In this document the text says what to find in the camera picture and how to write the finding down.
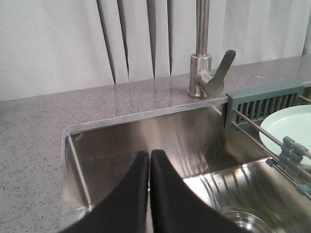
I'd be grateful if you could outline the steel sink drain cover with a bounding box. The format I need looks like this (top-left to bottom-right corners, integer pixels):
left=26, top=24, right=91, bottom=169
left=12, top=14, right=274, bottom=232
left=219, top=205, right=274, bottom=233

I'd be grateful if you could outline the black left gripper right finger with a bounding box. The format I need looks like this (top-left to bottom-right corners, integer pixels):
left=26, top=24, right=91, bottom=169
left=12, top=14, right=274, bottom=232
left=150, top=150, right=245, bottom=233

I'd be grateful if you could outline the steel kitchen faucet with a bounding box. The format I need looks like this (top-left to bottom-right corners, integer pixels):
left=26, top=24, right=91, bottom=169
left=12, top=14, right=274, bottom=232
left=188, top=0, right=236, bottom=100

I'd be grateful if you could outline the grey-green sink dish rack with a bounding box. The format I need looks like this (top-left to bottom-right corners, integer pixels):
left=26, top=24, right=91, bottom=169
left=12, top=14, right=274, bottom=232
left=225, top=81, right=311, bottom=198

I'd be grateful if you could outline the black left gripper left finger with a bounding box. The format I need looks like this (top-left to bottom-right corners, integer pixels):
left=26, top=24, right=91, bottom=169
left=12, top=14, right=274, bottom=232
left=62, top=151, right=149, bottom=233

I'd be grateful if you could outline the light green round plate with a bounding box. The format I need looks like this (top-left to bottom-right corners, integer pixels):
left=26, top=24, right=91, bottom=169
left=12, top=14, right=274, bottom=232
left=259, top=104, right=311, bottom=166

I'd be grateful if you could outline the white pleated curtain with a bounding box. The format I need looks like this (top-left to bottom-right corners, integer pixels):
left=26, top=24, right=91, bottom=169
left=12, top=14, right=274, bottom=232
left=0, top=0, right=311, bottom=100

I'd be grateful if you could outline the stainless steel sink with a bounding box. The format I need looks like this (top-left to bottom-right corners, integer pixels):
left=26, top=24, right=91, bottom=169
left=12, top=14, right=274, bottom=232
left=60, top=105, right=311, bottom=233

